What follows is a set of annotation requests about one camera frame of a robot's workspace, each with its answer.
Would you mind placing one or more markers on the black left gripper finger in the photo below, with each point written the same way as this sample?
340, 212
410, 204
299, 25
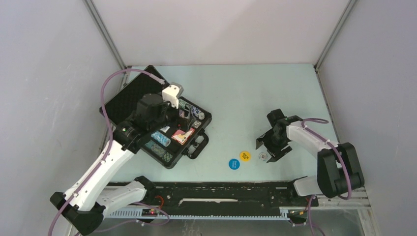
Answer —
182, 121
189, 117

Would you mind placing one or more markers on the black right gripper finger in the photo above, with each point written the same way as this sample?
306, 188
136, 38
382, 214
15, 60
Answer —
276, 155
260, 141

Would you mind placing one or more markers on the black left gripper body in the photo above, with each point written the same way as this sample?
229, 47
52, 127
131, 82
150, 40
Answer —
169, 115

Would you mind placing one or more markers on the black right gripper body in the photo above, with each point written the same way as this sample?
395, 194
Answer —
275, 142

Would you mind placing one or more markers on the white blue 10 chip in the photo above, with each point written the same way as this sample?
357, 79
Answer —
263, 156

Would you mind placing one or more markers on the black poker set case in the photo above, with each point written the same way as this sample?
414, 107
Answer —
130, 94

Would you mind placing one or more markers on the red playing card deck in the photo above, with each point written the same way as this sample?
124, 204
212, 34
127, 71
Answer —
181, 136

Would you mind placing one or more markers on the yellow big blind button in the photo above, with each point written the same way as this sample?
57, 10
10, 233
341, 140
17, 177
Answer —
245, 156

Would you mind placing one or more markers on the blue small blind button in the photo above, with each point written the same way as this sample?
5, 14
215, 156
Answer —
234, 164

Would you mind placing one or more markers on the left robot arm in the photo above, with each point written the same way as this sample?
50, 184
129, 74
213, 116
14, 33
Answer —
85, 205

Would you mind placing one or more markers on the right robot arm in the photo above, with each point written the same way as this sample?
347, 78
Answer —
338, 169

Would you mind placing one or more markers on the grey white chip stack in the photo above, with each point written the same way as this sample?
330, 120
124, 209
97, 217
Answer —
196, 124

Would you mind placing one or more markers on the blue playing card deck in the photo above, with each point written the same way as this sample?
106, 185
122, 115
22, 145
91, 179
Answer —
164, 129

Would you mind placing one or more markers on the light blue chip stack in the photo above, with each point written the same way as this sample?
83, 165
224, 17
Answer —
161, 138

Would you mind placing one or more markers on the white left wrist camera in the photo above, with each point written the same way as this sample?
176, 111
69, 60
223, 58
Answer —
172, 93

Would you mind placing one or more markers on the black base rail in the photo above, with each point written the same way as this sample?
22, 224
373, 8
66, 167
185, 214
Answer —
222, 199

